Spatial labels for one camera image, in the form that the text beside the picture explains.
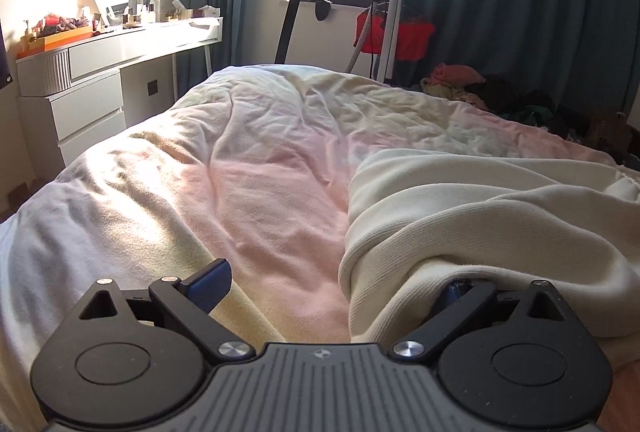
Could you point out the white dressing table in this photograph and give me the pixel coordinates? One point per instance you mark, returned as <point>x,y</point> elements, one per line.
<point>95,57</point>

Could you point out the pink garment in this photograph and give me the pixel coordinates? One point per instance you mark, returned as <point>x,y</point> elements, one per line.
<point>457,74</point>

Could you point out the pile of red pink accessories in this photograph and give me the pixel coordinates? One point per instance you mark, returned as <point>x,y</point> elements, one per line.
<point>62,23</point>

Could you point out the dark wall outlet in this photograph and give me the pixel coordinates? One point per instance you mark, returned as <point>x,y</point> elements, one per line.
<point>153,87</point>

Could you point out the orange tray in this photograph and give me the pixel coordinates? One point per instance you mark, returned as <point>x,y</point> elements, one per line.
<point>65,38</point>

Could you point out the green garment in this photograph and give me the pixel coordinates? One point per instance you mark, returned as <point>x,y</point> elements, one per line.
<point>530,114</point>

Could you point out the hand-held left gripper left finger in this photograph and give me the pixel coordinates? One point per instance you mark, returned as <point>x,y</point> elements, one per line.
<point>212,284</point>

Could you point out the wide blue curtain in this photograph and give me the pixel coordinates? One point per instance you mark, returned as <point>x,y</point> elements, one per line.
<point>525,12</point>

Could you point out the tan wooden box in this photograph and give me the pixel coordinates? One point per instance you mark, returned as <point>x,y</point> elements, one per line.
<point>182,12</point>

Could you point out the black steamer mitt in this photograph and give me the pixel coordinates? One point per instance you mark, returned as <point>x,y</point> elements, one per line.
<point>322,8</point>

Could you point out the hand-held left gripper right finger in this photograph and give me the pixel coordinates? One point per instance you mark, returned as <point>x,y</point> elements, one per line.
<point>457,294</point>

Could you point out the white tissue box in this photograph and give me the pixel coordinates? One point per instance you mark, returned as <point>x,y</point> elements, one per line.
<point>207,12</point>

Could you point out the row of cosmetic bottles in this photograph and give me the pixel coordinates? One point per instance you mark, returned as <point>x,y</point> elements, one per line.
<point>132,12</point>

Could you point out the garment steamer stand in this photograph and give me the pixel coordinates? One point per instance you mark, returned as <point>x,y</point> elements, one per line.
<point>390,37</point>

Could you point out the beige garment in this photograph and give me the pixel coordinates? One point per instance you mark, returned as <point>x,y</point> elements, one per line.
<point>440,89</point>

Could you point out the red garment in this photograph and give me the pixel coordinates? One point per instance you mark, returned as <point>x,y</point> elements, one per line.
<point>415,39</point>

